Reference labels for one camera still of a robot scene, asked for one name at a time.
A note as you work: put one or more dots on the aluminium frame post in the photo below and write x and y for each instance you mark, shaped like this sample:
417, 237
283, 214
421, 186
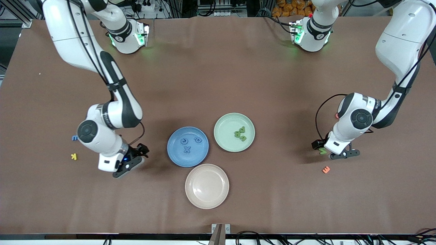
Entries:
26, 23

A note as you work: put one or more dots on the blue foam letter X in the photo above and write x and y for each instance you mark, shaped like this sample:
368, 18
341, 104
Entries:
187, 149

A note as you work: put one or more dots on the blue foam letter Q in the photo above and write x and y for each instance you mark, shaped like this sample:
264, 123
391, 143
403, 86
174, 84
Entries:
197, 141

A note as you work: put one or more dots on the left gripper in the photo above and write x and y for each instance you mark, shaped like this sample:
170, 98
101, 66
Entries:
319, 144

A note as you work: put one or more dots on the yellow foam letter K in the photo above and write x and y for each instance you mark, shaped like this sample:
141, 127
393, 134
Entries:
74, 156

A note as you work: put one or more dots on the blue plate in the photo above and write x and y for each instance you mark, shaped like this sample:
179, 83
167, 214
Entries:
199, 156

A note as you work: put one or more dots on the long white power strip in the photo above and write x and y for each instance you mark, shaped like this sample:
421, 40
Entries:
228, 13

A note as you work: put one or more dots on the black table edge rail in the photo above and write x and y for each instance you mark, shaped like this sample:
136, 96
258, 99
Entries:
136, 236

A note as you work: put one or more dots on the green plate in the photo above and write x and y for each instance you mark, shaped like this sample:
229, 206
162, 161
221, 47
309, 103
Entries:
224, 129

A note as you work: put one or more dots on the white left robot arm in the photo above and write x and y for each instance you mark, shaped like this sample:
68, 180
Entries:
405, 41

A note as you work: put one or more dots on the orange foam letter E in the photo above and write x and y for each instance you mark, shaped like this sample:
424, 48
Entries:
326, 169

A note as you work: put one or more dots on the green foam letter M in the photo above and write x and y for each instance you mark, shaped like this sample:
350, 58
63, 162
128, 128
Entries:
323, 152

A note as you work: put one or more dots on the orange snack bags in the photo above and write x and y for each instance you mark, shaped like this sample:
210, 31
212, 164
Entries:
289, 6

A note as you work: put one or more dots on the beige plate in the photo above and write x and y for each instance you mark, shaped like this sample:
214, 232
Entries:
207, 186

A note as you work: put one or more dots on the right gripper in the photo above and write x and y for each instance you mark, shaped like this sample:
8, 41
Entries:
139, 150

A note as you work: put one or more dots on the brown table cover sheet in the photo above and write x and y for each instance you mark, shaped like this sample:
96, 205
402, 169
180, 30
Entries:
218, 68

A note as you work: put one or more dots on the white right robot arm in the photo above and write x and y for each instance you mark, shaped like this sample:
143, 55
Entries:
68, 34

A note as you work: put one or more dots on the white power strip with plugs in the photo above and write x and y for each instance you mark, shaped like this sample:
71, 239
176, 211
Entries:
146, 6

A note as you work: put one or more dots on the metal table edge bracket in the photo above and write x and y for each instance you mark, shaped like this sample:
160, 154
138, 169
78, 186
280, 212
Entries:
218, 234

